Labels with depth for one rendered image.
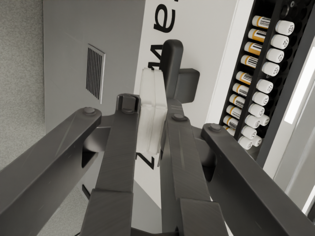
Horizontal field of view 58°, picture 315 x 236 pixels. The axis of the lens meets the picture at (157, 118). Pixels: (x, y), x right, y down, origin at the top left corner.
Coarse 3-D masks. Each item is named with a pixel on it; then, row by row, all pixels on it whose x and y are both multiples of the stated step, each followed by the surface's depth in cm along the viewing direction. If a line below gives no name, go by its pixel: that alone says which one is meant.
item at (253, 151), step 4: (260, 144) 41; (244, 148) 39; (252, 148) 40; (256, 148) 40; (260, 148) 40; (248, 152) 38; (252, 152) 39; (256, 152) 39; (252, 156) 39; (256, 156) 40
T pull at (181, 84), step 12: (168, 48) 20; (180, 48) 20; (168, 60) 20; (180, 60) 21; (168, 72) 21; (180, 72) 22; (192, 72) 22; (168, 84) 21; (180, 84) 22; (192, 84) 23; (168, 96) 22; (180, 96) 23; (192, 96) 23
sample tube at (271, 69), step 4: (244, 56) 32; (248, 56) 31; (244, 60) 31; (248, 60) 31; (252, 60) 31; (256, 60) 30; (248, 64) 31; (252, 64) 31; (264, 64) 30; (268, 64) 29; (272, 64) 29; (276, 64) 29; (264, 68) 30; (268, 68) 29; (272, 68) 29; (276, 68) 29; (264, 72) 30; (268, 72) 29; (272, 72) 29; (276, 72) 29
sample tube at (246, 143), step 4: (228, 128) 35; (232, 132) 34; (232, 136) 34; (244, 136) 34; (240, 140) 33; (244, 140) 33; (248, 140) 33; (240, 144) 33; (244, 144) 33; (248, 144) 33; (252, 144) 33; (248, 148) 33
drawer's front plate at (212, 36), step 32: (160, 0) 26; (192, 0) 23; (224, 0) 20; (160, 32) 26; (192, 32) 23; (224, 32) 21; (192, 64) 24; (224, 64) 21; (224, 96) 23; (160, 192) 30
